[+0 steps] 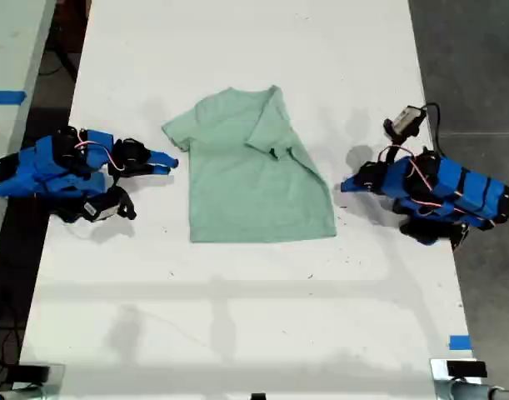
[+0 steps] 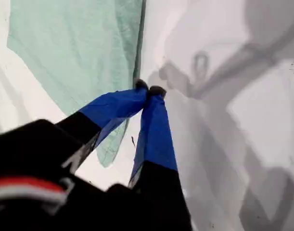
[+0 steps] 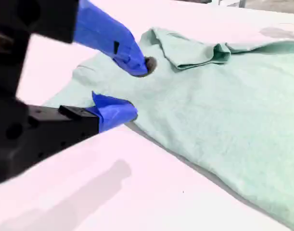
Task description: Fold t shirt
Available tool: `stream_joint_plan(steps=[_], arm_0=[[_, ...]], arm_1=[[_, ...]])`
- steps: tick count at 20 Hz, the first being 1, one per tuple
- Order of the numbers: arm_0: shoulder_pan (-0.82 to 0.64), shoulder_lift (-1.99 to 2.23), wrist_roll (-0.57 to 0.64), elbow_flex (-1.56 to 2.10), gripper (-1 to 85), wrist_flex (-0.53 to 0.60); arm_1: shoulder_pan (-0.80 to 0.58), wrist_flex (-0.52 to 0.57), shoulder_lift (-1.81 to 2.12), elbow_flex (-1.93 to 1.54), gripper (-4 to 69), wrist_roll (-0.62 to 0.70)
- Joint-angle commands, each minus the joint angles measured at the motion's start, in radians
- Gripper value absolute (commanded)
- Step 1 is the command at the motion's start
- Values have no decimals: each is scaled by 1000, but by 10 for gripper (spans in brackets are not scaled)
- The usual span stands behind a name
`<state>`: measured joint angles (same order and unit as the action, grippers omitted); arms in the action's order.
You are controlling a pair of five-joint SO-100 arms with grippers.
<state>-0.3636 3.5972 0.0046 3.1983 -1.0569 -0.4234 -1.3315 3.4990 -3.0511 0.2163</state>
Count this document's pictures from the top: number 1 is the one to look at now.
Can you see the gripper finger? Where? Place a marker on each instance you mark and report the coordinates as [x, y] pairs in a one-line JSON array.
[[164, 159], [359, 176], [354, 186], [156, 170]]

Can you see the pale green T-shirt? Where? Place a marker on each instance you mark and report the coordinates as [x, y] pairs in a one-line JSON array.
[[246, 196]]

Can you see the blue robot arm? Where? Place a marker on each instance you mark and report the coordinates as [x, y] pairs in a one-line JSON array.
[[466, 187], [41, 171]]

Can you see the long blue tape strip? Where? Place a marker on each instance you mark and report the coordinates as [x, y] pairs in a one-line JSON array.
[[6, 97]]

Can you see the white side table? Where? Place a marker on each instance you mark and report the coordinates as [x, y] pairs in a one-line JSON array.
[[8, 50]]

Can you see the short blue tape strip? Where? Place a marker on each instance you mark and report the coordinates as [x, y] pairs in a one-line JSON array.
[[460, 342]]

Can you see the silver box with black top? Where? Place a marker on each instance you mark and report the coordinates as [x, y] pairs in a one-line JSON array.
[[464, 368], [35, 373]]

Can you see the small black clip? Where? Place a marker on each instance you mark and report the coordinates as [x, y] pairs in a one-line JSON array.
[[258, 396]]

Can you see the white pipe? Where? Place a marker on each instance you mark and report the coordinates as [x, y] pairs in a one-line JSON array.
[[479, 392]]

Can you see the black camera stalk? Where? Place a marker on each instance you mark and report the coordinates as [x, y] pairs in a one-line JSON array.
[[391, 141]]

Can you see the black camera box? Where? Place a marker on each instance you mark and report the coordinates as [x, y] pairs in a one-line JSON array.
[[102, 210], [408, 118]]

